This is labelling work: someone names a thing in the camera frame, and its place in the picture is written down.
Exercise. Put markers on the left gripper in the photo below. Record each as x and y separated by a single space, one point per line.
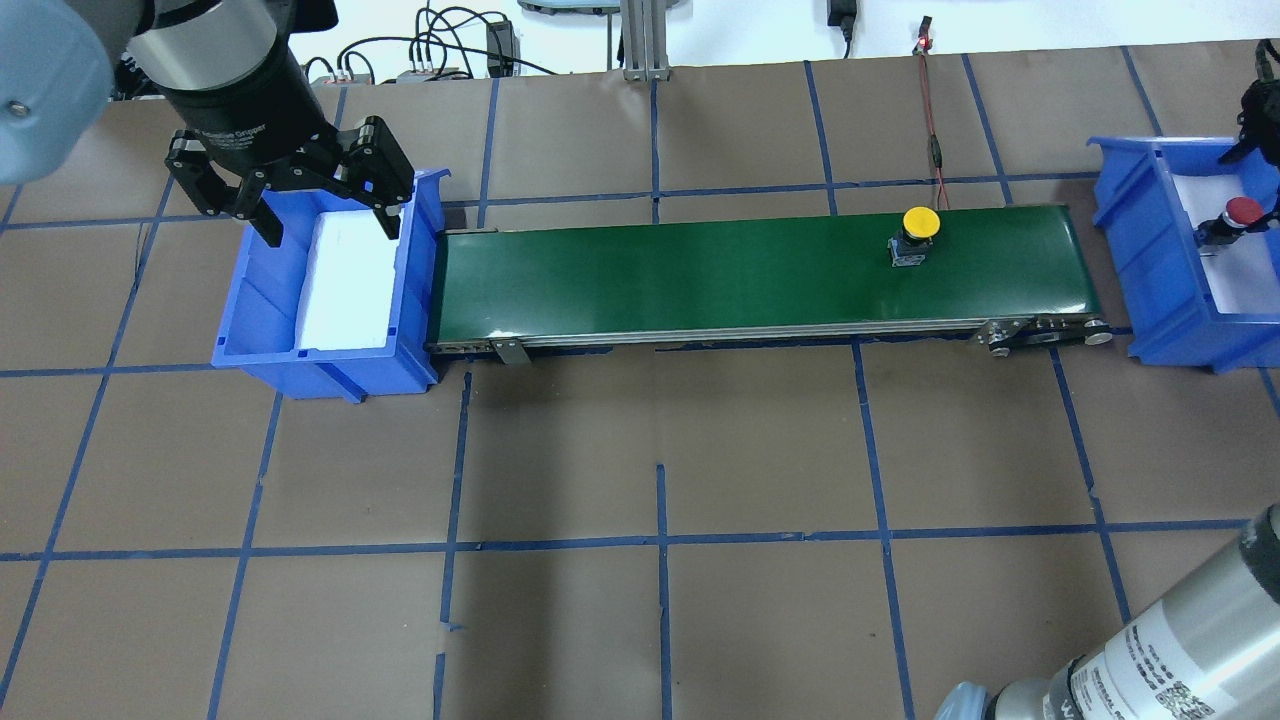
243 108

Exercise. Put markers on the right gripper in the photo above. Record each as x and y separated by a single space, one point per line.
1262 112

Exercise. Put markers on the red push button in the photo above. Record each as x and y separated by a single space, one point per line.
1241 215

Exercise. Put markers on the yellow push button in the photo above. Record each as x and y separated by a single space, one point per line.
912 235

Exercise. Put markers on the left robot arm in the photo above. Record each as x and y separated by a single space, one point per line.
60 57

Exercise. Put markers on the white foam pad left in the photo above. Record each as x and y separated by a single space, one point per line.
347 291

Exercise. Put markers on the white foam pad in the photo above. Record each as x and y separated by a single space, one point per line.
1241 276
347 291

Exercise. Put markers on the white foam pad right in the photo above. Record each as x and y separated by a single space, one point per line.
1241 276

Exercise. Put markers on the left blue bin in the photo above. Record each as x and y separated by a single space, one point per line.
256 331

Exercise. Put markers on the blue bin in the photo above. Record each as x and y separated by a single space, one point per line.
1152 246
256 331

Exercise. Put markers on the right blue bin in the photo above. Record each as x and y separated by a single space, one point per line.
1152 246

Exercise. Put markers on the green conveyor belt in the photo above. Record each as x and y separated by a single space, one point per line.
1005 277

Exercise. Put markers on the aluminium frame post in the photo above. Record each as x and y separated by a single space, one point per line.
644 40

